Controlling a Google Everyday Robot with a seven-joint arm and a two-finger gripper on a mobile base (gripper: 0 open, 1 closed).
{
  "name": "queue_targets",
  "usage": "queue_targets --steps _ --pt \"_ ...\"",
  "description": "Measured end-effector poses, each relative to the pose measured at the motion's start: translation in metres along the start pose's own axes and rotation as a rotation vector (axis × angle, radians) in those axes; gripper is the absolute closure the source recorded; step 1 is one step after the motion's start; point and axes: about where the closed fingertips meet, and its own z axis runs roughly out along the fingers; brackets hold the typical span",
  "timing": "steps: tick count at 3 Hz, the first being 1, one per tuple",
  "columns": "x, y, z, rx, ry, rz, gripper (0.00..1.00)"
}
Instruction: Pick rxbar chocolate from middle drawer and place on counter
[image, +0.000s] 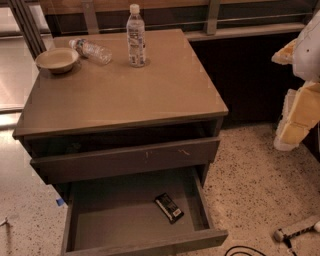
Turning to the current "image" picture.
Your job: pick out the small metal floor object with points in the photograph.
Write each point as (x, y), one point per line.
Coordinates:
(4, 222)

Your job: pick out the upper drawer front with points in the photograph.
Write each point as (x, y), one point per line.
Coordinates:
(123, 161)

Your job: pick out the open middle drawer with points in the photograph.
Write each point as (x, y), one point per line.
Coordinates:
(117, 216)

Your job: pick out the beige paper bowl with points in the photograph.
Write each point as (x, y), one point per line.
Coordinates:
(57, 60)

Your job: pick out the brown drawer cabinet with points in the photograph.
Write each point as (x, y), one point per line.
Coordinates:
(94, 108)

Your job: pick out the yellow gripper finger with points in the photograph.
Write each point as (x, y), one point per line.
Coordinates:
(300, 113)
(285, 55)

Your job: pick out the upright clear water bottle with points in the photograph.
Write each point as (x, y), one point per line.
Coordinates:
(136, 37)

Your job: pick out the lying clear water bottle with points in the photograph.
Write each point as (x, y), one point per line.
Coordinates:
(90, 50)

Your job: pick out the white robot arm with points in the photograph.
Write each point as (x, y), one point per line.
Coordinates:
(306, 53)

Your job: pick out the metal railing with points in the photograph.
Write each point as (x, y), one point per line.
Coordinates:
(198, 19)

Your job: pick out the blue tape piece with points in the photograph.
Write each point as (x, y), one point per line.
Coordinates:
(60, 201)

